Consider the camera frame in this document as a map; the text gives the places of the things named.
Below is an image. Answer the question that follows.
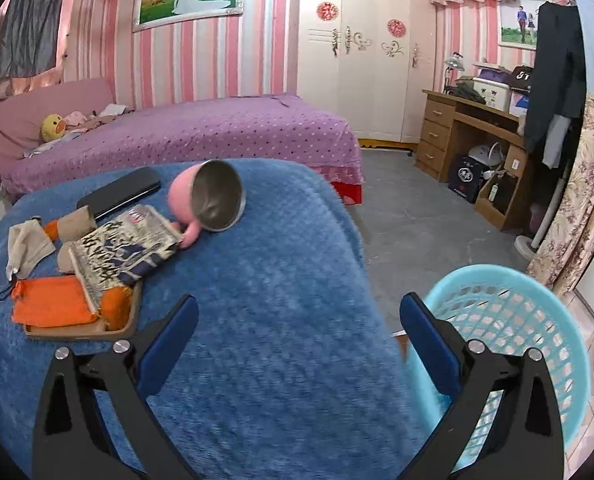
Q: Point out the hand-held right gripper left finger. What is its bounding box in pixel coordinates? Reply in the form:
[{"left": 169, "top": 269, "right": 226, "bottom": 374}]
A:
[{"left": 31, "top": 294, "right": 200, "bottom": 480}]

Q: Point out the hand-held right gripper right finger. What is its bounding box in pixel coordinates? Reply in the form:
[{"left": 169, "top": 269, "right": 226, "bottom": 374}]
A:
[{"left": 399, "top": 291, "right": 565, "bottom": 480}]

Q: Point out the light blue plastic basket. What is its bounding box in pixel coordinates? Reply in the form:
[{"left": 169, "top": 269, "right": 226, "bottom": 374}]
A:
[{"left": 407, "top": 264, "right": 592, "bottom": 476}]

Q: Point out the printed patterned cloth pouch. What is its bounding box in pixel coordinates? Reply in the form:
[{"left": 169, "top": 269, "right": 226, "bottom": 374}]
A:
[{"left": 67, "top": 204, "right": 184, "bottom": 311}]

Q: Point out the orange cloth pouch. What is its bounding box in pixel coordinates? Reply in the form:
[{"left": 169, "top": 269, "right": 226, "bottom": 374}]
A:
[{"left": 0, "top": 277, "right": 100, "bottom": 328}]

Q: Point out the beige cloth pouch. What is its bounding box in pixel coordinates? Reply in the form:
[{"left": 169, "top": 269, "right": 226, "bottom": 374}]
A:
[{"left": 7, "top": 220, "right": 56, "bottom": 281}]

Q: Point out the tan phone case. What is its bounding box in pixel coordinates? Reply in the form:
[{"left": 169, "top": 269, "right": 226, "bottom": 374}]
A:
[{"left": 24, "top": 280, "right": 143, "bottom": 342}]

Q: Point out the pink mug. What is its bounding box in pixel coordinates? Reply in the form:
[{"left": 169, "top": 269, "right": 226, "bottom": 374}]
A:
[{"left": 167, "top": 159, "right": 248, "bottom": 251}]

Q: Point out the rolled brown sock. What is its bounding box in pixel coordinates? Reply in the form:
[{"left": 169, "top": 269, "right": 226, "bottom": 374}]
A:
[{"left": 57, "top": 208, "right": 98, "bottom": 243}]

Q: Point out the white fan stand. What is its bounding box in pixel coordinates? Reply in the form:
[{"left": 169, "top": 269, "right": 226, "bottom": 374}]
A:
[{"left": 514, "top": 195, "right": 564, "bottom": 261}]

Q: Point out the dark paper shopping bag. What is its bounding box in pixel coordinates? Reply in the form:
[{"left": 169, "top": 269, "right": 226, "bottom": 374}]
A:
[{"left": 447, "top": 154, "right": 488, "bottom": 204}]

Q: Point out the white round appliance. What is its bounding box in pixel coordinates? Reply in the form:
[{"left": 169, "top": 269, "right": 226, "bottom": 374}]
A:
[{"left": 469, "top": 142, "right": 506, "bottom": 167}]

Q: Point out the wooden desk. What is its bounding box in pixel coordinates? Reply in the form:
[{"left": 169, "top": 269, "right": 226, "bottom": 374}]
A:
[{"left": 414, "top": 89, "right": 535, "bottom": 231}]

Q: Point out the purple polka dot bed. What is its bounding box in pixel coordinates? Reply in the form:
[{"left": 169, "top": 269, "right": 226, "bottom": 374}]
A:
[{"left": 0, "top": 94, "right": 365, "bottom": 206}]

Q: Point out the floral curtain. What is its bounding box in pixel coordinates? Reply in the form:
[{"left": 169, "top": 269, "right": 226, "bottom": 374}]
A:
[{"left": 527, "top": 95, "right": 594, "bottom": 296}]

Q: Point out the pink clothing pile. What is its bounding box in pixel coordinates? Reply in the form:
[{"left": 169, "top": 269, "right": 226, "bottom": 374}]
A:
[{"left": 64, "top": 110, "right": 99, "bottom": 129}]

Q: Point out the yellow duck plush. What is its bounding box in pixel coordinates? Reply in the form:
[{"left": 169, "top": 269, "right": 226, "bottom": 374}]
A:
[{"left": 40, "top": 113, "right": 67, "bottom": 143}]

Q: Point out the white storage box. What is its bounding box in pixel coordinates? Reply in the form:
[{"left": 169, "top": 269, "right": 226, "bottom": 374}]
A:
[{"left": 469, "top": 71, "right": 518, "bottom": 111}]

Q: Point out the cream wardrobe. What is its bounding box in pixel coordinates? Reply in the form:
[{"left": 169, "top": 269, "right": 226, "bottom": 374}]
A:
[{"left": 297, "top": 0, "right": 438, "bottom": 146}]

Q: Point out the pink bed headboard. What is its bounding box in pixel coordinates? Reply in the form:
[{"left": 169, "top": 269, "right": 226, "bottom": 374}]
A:
[{"left": 0, "top": 77, "right": 115, "bottom": 176}]

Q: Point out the desk lamp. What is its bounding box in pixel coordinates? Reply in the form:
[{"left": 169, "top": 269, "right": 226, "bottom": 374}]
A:
[{"left": 444, "top": 52, "right": 466, "bottom": 93}]

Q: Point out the black bag with white print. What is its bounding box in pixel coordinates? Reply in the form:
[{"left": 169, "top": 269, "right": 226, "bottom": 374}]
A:
[{"left": 511, "top": 66, "right": 536, "bottom": 92}]

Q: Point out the black hanging coat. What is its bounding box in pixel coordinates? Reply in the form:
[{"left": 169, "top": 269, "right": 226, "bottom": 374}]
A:
[{"left": 523, "top": 1, "right": 588, "bottom": 168}]

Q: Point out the pink satin curtain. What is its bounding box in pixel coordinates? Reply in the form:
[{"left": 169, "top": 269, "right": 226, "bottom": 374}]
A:
[{"left": 0, "top": 0, "right": 64, "bottom": 107}]

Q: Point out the small framed couple photo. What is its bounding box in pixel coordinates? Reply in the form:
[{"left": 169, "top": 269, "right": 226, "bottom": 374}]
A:
[{"left": 497, "top": 0, "right": 552, "bottom": 51}]

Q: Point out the grey sheer curtain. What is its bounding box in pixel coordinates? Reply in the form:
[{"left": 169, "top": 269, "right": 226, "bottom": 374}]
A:
[{"left": 0, "top": 0, "right": 73, "bottom": 81}]

